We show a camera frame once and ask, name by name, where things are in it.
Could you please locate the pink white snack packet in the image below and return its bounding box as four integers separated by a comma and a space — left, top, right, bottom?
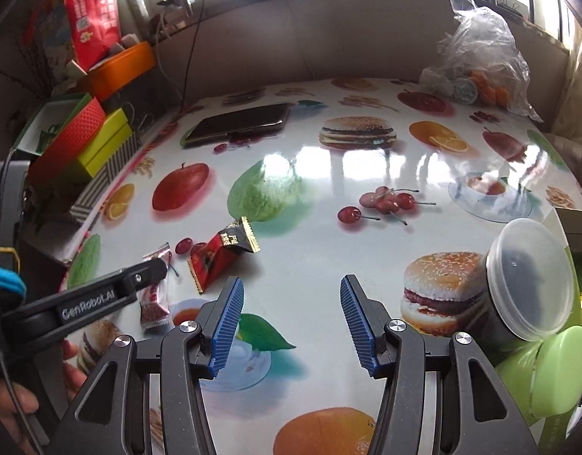
139, 242, 171, 331

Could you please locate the red black snack packet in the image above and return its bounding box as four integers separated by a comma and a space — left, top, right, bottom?
188, 217, 260, 294

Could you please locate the person's left hand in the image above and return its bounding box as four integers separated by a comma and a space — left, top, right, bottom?
0, 338, 88, 455

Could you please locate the striped black white box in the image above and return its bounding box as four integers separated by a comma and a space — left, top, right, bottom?
68, 135, 142, 225

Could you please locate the dark jar with clear lid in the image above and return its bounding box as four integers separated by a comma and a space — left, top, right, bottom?
472, 219, 575, 350

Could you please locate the yellow green box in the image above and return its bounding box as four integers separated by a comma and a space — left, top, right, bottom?
67, 108, 132, 183

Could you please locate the light green plastic container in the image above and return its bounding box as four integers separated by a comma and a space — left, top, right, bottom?
496, 326, 582, 425

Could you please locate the red rimmed open box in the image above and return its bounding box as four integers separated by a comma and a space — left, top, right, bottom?
13, 94, 106, 187

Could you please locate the orange plastic bin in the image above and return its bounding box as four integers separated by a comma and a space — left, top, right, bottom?
77, 42, 156, 102

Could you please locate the black smartphone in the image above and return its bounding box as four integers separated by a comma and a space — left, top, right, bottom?
180, 103, 292, 148

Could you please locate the green white cardboard box tray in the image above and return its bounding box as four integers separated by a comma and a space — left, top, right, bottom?
538, 209, 582, 454

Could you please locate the beige curtain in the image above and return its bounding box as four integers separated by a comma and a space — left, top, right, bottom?
545, 27, 582, 193

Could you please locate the red printed package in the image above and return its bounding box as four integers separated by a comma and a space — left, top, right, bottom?
64, 0, 121, 72

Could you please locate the clear plastic bag of items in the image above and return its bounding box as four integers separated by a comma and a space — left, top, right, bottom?
418, 0, 542, 122

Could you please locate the black cable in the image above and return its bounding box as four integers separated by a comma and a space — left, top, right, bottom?
179, 0, 207, 110

